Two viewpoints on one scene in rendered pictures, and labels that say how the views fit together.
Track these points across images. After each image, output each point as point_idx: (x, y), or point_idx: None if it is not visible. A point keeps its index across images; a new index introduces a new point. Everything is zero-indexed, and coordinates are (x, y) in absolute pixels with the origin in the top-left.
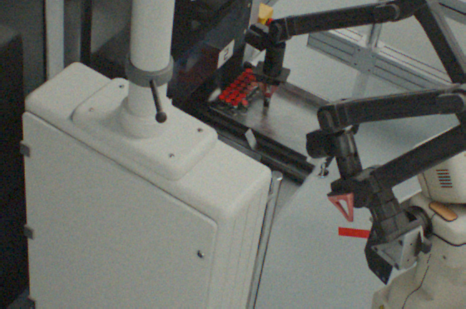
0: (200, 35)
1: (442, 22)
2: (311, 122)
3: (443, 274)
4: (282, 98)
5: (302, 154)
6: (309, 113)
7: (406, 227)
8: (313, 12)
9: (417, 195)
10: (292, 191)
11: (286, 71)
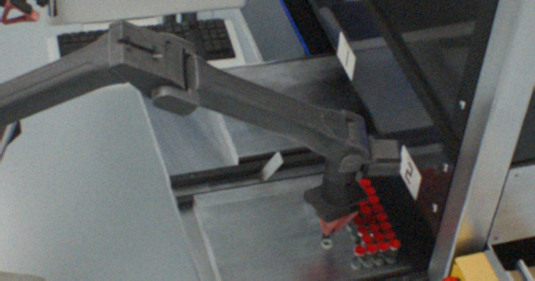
0: (389, 39)
1: (75, 56)
2: (253, 268)
3: None
4: (325, 272)
5: (201, 193)
6: (271, 279)
7: None
8: (308, 108)
9: None
10: (170, 167)
11: (322, 208)
